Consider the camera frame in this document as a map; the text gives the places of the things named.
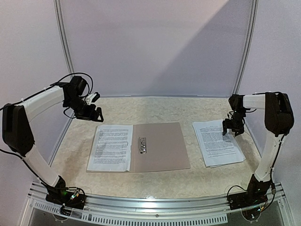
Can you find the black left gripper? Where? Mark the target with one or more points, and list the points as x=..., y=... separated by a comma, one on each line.
x=89, y=116

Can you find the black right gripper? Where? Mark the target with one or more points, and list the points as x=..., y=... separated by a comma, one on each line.
x=233, y=124

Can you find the brown paper folder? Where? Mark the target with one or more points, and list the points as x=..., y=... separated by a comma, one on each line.
x=166, y=148

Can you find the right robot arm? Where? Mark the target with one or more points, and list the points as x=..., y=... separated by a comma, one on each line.
x=278, y=121

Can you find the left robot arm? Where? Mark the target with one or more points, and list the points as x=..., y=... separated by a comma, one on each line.
x=17, y=134

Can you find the metal folder clip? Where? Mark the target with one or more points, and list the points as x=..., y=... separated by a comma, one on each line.
x=142, y=145

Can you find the stack of printed papers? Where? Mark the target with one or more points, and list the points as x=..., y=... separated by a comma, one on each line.
x=217, y=149

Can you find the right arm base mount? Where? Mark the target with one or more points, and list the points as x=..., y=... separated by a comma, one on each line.
x=242, y=200

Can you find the aluminium front rail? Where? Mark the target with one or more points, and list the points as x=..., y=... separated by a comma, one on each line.
x=37, y=200

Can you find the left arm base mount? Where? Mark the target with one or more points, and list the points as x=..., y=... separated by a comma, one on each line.
x=73, y=197

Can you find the perforated white cable tray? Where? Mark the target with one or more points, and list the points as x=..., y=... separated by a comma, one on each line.
x=44, y=214

